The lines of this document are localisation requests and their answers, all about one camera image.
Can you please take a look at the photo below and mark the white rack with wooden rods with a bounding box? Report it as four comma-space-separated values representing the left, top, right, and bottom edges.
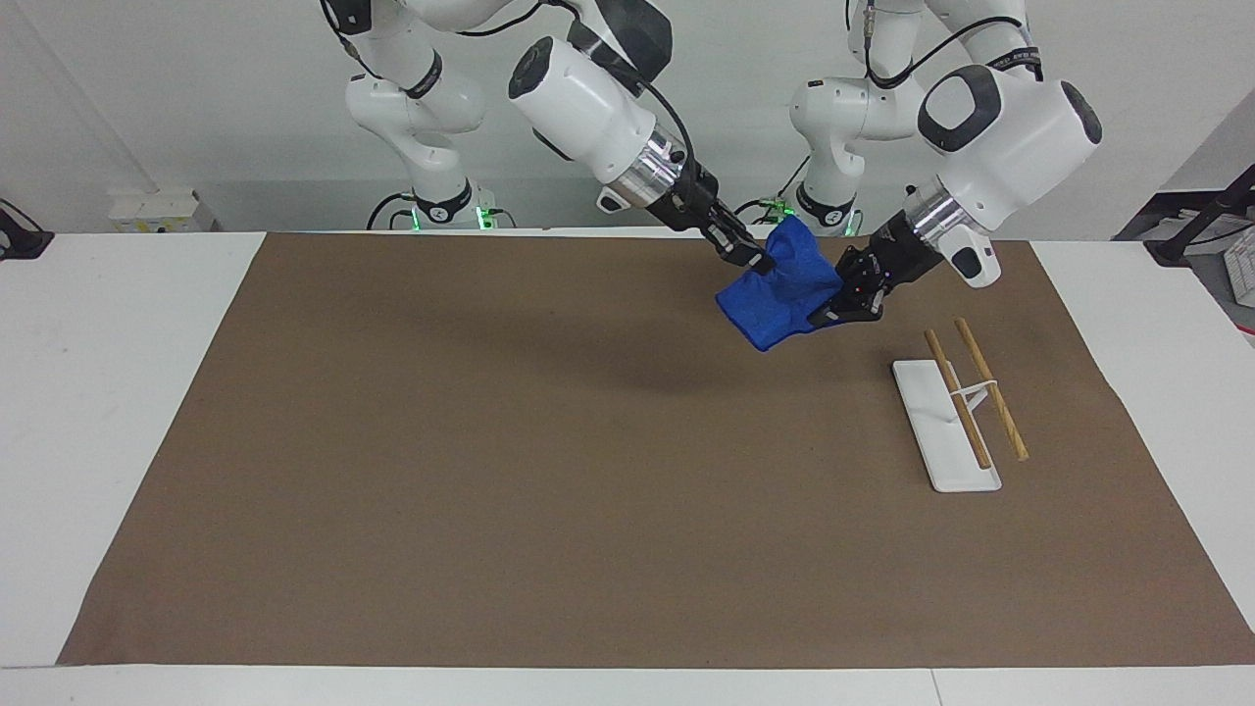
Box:
891, 316, 1031, 494

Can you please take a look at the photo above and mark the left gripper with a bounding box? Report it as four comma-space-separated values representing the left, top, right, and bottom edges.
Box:
807, 213, 946, 328

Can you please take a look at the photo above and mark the black stand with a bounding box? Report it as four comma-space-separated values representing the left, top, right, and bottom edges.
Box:
1145, 162, 1255, 269
0, 199, 56, 262

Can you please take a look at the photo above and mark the blue towel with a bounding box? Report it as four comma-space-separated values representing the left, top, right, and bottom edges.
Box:
715, 215, 845, 354

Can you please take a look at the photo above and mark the white wall outlet box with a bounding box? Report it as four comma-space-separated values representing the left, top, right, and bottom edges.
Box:
107, 189, 204, 234

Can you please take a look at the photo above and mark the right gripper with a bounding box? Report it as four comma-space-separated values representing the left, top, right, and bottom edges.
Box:
654, 160, 778, 275

